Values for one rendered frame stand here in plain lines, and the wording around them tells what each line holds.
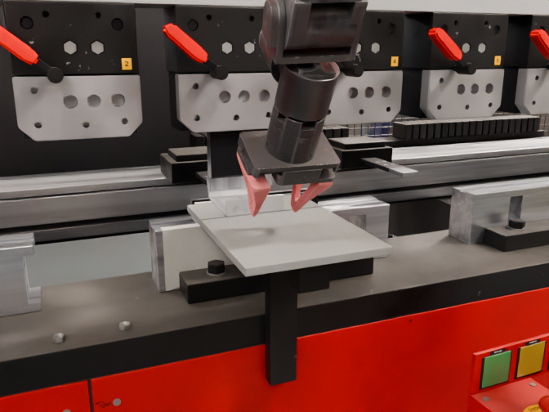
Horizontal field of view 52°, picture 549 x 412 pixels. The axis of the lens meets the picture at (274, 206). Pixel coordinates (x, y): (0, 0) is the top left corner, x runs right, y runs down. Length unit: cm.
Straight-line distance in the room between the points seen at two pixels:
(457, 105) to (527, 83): 15
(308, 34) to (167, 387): 48
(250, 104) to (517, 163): 86
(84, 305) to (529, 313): 72
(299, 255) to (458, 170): 81
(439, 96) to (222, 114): 36
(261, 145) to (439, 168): 77
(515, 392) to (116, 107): 64
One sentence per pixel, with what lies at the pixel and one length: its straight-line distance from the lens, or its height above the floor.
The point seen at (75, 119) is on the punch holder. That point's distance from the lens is 75.
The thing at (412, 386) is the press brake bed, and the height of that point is 70.
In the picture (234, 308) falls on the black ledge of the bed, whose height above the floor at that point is 87.
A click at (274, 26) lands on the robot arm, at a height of 124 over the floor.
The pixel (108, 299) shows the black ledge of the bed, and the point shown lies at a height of 88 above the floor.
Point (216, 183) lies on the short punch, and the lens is 85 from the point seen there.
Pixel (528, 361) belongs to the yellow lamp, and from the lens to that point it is 86.
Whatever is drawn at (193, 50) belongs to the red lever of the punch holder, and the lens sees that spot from 73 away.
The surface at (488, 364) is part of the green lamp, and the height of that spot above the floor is 82.
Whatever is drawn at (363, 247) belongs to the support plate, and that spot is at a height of 100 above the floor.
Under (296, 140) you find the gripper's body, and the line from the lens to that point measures 58.
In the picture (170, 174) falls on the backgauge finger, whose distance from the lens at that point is 103.
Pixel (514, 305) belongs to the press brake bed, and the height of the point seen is 81.
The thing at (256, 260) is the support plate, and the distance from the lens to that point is 60.
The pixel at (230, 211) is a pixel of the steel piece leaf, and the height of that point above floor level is 101.
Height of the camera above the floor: 122
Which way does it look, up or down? 16 degrees down
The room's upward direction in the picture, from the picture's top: straight up
